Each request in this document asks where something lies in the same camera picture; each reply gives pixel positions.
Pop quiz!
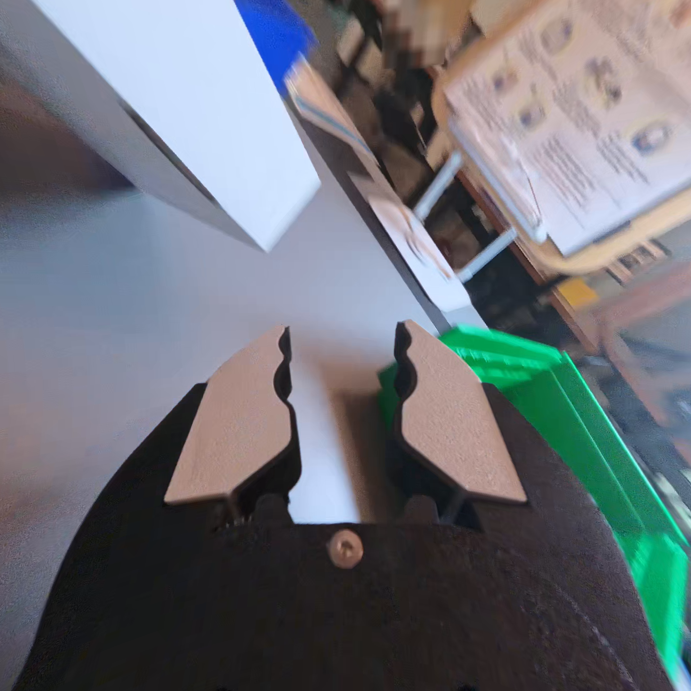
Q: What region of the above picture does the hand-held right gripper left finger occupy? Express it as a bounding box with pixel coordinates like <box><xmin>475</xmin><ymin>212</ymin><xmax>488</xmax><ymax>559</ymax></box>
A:
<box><xmin>163</xmin><ymin>326</ymin><xmax>301</xmax><ymax>522</ymax></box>

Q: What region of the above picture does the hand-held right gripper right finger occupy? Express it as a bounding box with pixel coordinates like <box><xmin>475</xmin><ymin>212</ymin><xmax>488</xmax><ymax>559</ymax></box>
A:
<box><xmin>393</xmin><ymin>320</ymin><xmax>528</xmax><ymax>522</ymax></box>

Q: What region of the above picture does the white cardboard box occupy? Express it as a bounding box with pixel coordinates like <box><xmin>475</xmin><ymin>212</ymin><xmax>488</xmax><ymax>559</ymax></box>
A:
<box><xmin>0</xmin><ymin>0</ymin><xmax>322</xmax><ymax>253</ymax></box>

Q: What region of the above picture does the green plastic bin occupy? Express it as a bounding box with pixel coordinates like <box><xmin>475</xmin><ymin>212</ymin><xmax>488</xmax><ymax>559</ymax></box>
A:
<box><xmin>378</xmin><ymin>324</ymin><xmax>691</xmax><ymax>691</ymax></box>

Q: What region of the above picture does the white metal rod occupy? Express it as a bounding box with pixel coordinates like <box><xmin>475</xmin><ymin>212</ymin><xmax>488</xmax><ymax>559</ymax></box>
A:
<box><xmin>458</xmin><ymin>228</ymin><xmax>517</xmax><ymax>283</ymax></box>
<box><xmin>415</xmin><ymin>153</ymin><xmax>463</xmax><ymax>218</ymax></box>

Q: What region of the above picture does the printed instruction sheet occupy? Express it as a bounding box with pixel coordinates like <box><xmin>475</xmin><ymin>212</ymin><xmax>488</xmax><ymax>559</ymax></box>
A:
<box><xmin>443</xmin><ymin>0</ymin><xmax>691</xmax><ymax>257</ymax></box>

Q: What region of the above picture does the blue-edged flat pad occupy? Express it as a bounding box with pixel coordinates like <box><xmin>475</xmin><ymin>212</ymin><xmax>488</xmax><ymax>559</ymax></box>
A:
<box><xmin>283</xmin><ymin>54</ymin><xmax>380</xmax><ymax>163</ymax></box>

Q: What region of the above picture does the blue plastic bin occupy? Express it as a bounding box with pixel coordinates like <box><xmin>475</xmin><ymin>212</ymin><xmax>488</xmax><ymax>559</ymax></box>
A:
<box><xmin>235</xmin><ymin>0</ymin><xmax>317</xmax><ymax>82</ymax></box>

